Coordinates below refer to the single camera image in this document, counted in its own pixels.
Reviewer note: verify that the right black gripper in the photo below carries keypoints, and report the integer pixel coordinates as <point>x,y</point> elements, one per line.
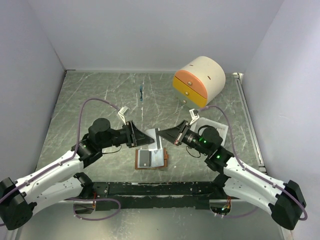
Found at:
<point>176,134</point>

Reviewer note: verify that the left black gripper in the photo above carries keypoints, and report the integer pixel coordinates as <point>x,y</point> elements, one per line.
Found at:
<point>134,136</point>

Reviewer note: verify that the white credit card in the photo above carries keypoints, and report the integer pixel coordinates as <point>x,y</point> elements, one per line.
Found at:
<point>157,144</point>

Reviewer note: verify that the black credit card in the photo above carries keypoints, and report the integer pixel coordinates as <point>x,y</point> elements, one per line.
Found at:
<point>144,158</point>

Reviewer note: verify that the brown leather card holder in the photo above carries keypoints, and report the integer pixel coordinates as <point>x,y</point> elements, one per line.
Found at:
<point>158,159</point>

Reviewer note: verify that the white plastic card tray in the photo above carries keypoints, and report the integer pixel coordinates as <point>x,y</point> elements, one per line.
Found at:
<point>221,128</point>

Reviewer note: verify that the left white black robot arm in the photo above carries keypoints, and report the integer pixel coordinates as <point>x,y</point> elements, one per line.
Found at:
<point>64,178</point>

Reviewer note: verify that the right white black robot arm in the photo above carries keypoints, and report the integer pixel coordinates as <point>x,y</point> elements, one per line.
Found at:
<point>284,202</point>

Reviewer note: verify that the blue mark on table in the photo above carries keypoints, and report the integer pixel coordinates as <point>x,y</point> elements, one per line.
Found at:
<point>141,91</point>

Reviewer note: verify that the cream mini drawer cabinet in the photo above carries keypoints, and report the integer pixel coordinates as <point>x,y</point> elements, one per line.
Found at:
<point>199,82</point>

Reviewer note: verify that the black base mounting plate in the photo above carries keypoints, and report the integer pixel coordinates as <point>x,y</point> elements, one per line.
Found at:
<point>148,195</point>

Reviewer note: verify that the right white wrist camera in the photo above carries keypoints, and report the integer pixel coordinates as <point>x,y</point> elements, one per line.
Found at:
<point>194,114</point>

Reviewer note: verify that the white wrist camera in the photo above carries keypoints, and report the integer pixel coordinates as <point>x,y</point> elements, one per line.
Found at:
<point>194,114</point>
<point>121,114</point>

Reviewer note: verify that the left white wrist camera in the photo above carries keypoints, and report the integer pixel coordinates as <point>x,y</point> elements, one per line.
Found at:
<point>121,114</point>

